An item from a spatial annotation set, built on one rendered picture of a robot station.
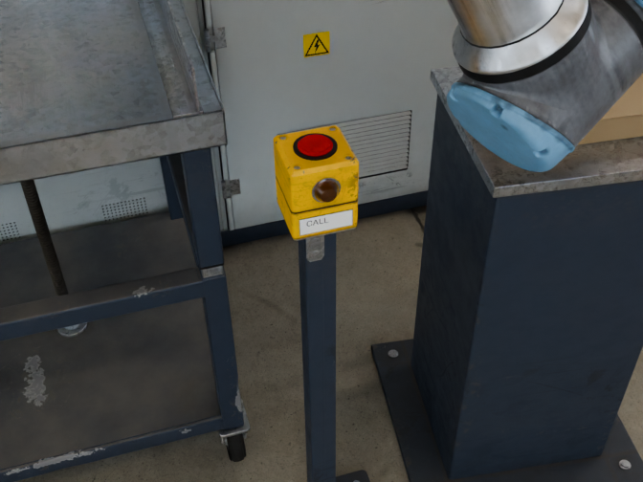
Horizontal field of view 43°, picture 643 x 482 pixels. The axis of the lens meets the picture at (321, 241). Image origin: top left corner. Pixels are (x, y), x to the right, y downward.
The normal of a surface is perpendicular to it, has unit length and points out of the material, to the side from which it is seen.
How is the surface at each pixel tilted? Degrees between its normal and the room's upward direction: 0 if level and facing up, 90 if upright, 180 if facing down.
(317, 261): 90
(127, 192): 90
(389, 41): 89
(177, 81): 0
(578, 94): 81
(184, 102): 0
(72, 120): 0
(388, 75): 90
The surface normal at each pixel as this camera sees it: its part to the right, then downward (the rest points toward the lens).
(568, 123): 0.52, 0.36
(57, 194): 0.29, 0.64
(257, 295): -0.01, -0.75
